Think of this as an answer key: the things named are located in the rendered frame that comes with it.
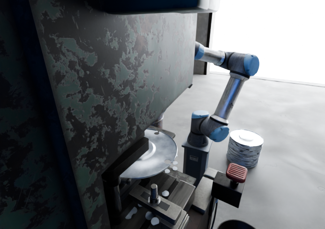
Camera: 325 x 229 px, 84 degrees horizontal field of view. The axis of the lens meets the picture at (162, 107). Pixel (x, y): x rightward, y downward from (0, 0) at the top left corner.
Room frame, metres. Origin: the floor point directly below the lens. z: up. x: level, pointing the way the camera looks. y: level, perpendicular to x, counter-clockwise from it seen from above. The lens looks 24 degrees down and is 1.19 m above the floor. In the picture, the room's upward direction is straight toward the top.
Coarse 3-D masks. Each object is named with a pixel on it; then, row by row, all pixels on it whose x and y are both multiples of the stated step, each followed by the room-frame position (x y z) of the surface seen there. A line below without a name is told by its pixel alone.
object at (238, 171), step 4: (232, 164) 0.48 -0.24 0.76; (236, 164) 0.48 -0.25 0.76; (228, 168) 0.46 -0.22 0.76; (232, 168) 0.46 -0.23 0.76; (236, 168) 0.46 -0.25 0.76; (240, 168) 0.46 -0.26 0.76; (244, 168) 0.46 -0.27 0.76; (228, 172) 0.45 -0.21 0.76; (232, 172) 0.44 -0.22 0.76; (236, 172) 0.44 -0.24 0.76; (240, 172) 0.44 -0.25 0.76; (244, 172) 0.45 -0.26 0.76; (228, 176) 0.43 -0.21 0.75; (232, 176) 0.43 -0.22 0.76; (236, 176) 0.43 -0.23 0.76; (240, 176) 0.43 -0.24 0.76; (244, 176) 0.43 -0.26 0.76; (232, 180) 0.45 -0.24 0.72; (236, 180) 0.42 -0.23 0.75; (240, 180) 0.42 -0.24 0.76; (244, 180) 0.42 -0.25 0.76
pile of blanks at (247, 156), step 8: (232, 144) 1.40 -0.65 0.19; (240, 144) 1.34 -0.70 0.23; (232, 152) 1.38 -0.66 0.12; (240, 152) 1.32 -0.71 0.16; (248, 152) 1.30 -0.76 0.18; (256, 152) 1.31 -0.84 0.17; (232, 160) 1.37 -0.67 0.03; (240, 160) 1.31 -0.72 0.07; (248, 160) 1.29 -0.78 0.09; (256, 160) 1.31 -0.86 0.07
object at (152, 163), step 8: (144, 136) 0.62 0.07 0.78; (152, 136) 0.62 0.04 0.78; (160, 136) 0.62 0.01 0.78; (168, 136) 0.62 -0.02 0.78; (152, 144) 0.56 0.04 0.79; (160, 144) 0.57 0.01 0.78; (168, 144) 0.57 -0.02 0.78; (176, 144) 0.56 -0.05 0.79; (152, 152) 0.52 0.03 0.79; (160, 152) 0.52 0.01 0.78; (168, 152) 0.52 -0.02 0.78; (176, 152) 0.52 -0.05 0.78; (136, 160) 0.48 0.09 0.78; (144, 160) 0.48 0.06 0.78; (152, 160) 0.48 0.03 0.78; (160, 160) 0.48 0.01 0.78; (128, 168) 0.44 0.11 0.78; (136, 168) 0.44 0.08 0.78; (144, 168) 0.44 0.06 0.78; (152, 168) 0.44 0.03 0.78; (160, 168) 0.44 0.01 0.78; (120, 176) 0.41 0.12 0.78; (128, 176) 0.41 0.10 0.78; (136, 176) 0.41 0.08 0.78; (144, 176) 0.40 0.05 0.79
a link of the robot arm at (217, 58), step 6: (204, 54) 1.01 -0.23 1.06; (210, 54) 1.03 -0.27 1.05; (216, 54) 1.06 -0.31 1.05; (222, 54) 1.08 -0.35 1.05; (228, 54) 1.09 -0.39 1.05; (204, 60) 1.04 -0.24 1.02; (210, 60) 1.05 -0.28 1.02; (216, 60) 1.06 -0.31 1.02; (222, 60) 1.07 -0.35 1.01; (222, 66) 1.10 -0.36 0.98
